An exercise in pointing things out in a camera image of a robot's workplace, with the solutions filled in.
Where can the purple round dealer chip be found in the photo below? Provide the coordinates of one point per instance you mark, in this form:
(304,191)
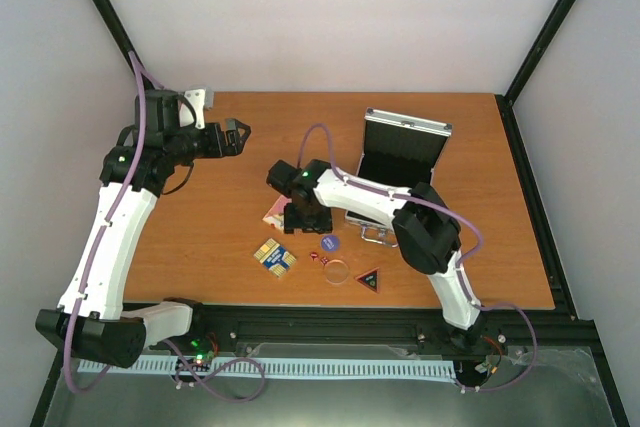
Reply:
(330,243)

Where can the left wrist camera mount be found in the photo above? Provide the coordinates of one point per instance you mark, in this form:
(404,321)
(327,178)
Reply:
(201,99)

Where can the blue Texas Hold'em card box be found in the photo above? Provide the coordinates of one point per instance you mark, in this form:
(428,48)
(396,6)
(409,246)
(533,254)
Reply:
(275,258)

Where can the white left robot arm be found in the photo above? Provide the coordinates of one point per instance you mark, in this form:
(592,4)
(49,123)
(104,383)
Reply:
(89,321)

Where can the black aluminium frame rail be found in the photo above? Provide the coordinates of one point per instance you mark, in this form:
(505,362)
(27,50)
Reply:
(578,114)

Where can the red playing card box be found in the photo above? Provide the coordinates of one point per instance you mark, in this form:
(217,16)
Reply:
(274,217)

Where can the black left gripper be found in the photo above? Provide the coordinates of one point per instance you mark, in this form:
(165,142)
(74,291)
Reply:
(236,145)

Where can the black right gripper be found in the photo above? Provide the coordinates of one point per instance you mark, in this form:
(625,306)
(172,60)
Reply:
(323,226)

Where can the light blue cable duct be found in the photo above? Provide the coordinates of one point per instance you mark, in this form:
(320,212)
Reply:
(292,368)

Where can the black triangular button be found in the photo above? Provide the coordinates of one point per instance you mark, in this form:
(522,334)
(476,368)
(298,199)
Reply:
(369,279)

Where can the aluminium poker case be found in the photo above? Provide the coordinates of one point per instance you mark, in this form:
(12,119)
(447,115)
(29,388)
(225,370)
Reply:
(400,150)

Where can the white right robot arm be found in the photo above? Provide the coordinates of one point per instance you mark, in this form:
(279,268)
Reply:
(426,231)

